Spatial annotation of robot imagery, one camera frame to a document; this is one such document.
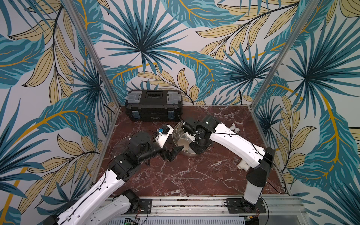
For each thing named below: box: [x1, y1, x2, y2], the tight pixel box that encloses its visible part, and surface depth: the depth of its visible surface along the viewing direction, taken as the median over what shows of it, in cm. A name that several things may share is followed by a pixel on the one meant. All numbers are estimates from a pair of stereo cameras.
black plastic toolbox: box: [125, 90, 183, 122], surface depth 102 cm
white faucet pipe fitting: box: [229, 122, 241, 134], surface depth 105 cm
